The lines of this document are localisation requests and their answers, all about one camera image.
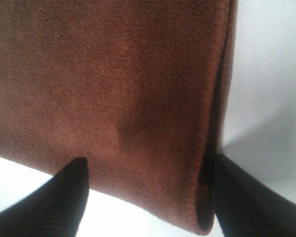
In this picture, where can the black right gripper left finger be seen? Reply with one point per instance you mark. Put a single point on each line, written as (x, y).
(53, 210)

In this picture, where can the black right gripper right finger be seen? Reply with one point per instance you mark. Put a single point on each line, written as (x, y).
(247, 208)

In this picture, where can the brown towel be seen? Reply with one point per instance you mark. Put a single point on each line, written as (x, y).
(137, 86)

